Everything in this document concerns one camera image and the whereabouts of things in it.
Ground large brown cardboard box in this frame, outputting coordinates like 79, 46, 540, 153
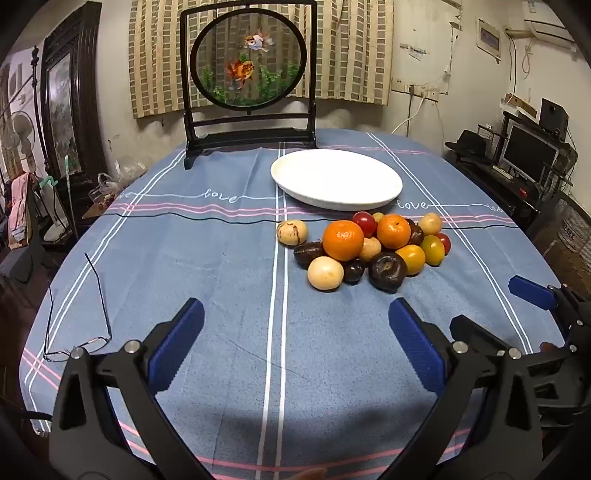
538, 191, 591, 289

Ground white air conditioner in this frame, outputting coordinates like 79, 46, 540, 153
524, 18, 578, 47

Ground large beige pear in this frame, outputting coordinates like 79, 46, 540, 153
358, 237, 382, 262

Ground pink cloth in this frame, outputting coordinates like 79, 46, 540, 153
8, 173, 34, 251

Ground clear plastic bag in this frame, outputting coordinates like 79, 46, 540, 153
90, 159, 134, 208

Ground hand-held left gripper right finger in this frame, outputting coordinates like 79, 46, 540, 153
383, 298, 544, 480

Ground white cable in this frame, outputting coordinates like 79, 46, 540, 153
392, 95, 437, 136

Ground beige speckled longan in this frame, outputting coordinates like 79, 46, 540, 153
417, 212, 443, 236
307, 256, 345, 291

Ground computer monitor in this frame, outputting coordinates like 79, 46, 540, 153
501, 124, 561, 183

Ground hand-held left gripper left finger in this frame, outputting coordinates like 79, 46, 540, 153
48, 298, 214, 480

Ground white oval plate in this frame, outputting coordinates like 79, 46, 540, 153
270, 148, 404, 212

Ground white standing fan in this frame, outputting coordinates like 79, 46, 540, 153
9, 110, 70, 243

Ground white wall panel box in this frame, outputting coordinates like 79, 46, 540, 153
476, 18, 502, 63

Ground flat cardboard box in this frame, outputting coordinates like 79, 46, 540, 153
505, 93, 539, 118

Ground blue striped tablecloth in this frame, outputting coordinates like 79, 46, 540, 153
21, 128, 573, 480

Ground orange mandarin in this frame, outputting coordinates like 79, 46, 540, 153
377, 214, 412, 250
322, 220, 365, 261

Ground black hat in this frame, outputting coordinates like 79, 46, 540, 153
445, 130, 495, 162

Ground black speaker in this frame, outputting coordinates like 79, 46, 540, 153
539, 98, 570, 139

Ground thin black eyeglasses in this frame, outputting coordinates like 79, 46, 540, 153
44, 253, 113, 361

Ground black computer desk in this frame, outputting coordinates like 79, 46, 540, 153
445, 138, 575, 227

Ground orange-yellow tomato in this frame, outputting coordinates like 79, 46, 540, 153
395, 244, 426, 276

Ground yellow-green tomato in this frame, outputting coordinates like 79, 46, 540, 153
420, 235, 446, 267

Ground goldfish embroidery screen black stand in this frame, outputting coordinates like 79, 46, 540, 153
180, 0, 320, 171

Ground black pole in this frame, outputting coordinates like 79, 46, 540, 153
30, 46, 54, 195

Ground beige checked curtain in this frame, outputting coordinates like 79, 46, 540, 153
128, 0, 394, 120

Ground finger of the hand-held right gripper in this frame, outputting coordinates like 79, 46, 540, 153
509, 275, 591, 325
449, 315, 576, 376

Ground beige pepino melon purple mark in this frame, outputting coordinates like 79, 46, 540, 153
276, 220, 309, 247

